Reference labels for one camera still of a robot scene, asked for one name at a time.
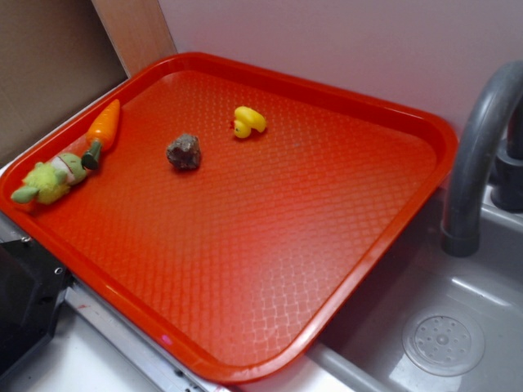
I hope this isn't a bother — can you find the green plush animal toy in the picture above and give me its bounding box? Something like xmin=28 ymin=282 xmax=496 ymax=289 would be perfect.
xmin=11 ymin=153 xmax=87 ymax=205

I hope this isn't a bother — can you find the red plastic serving tray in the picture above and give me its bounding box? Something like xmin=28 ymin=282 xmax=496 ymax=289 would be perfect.
xmin=1 ymin=53 xmax=458 ymax=385

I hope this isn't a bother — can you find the yellow rubber duck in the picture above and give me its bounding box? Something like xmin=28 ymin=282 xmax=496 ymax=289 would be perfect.
xmin=232 ymin=106 xmax=267 ymax=139

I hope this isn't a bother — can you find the brown rock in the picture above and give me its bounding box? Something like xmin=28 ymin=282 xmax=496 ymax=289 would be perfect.
xmin=166 ymin=134 xmax=202 ymax=171

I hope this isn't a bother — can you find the orange plastic toy carrot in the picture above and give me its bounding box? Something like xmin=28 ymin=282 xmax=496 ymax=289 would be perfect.
xmin=82 ymin=99 xmax=121 ymax=170

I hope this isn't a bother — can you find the grey plastic toy sink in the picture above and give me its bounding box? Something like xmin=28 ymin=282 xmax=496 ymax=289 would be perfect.
xmin=306 ymin=179 xmax=523 ymax=392

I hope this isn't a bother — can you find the light wooden board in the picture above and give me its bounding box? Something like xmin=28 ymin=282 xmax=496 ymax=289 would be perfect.
xmin=92 ymin=0 xmax=177 ymax=78

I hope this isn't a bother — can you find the grey toy faucet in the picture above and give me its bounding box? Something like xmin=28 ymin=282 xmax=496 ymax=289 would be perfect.
xmin=441 ymin=60 xmax=522 ymax=257

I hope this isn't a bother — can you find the sink drain strainer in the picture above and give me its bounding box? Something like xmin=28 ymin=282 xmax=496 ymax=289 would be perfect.
xmin=402 ymin=307 xmax=485 ymax=377

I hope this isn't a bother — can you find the brown cardboard panel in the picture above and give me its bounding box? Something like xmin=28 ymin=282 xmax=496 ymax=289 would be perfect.
xmin=1 ymin=1 xmax=127 ymax=165

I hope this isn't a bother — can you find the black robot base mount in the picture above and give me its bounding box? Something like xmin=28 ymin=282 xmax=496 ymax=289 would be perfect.
xmin=1 ymin=237 xmax=71 ymax=380

